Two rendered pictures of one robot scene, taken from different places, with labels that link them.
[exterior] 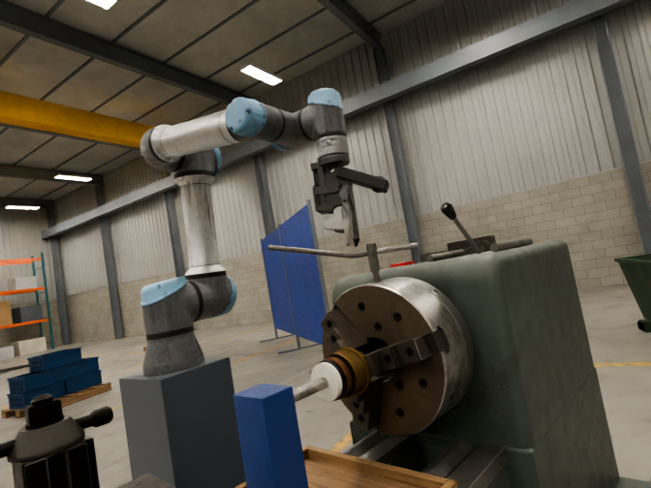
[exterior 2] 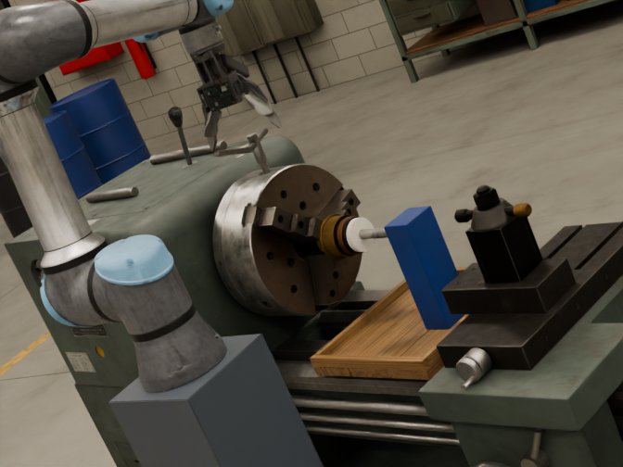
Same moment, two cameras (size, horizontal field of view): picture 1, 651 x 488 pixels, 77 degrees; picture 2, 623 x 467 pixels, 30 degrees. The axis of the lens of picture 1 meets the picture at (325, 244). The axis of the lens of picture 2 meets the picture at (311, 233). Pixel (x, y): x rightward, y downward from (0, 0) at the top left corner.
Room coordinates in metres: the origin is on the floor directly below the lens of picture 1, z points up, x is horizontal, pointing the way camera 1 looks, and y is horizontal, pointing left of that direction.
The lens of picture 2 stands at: (0.59, 2.23, 1.75)
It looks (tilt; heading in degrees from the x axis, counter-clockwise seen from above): 16 degrees down; 277
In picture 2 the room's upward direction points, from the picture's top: 24 degrees counter-clockwise
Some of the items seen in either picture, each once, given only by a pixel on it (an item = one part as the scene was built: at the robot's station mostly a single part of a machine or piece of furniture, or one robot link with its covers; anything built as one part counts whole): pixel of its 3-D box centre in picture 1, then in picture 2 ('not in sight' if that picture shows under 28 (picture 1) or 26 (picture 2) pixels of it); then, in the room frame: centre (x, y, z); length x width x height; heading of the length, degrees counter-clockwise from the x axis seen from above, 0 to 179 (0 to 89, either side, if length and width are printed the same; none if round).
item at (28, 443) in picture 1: (46, 435); (491, 212); (0.52, 0.38, 1.14); 0.08 x 0.08 x 0.03
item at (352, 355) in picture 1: (345, 373); (342, 236); (0.80, 0.00, 1.08); 0.09 x 0.09 x 0.09; 47
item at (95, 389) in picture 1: (56, 378); not in sight; (6.50, 4.50, 0.39); 1.20 x 0.80 x 0.79; 156
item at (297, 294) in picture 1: (289, 286); not in sight; (7.64, 0.80, 1.18); 4.12 x 0.80 x 2.35; 19
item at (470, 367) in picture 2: not in sight; (469, 369); (0.65, 0.52, 0.95); 0.07 x 0.04 x 0.04; 47
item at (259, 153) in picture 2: (375, 268); (261, 159); (0.90, -0.10, 1.27); 0.02 x 0.02 x 0.12
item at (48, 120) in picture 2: not in sight; (57, 180); (3.20, -6.22, 0.44); 0.59 x 0.59 x 0.88
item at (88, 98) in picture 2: not in sight; (105, 141); (2.98, -7.14, 0.44); 0.59 x 0.59 x 0.88
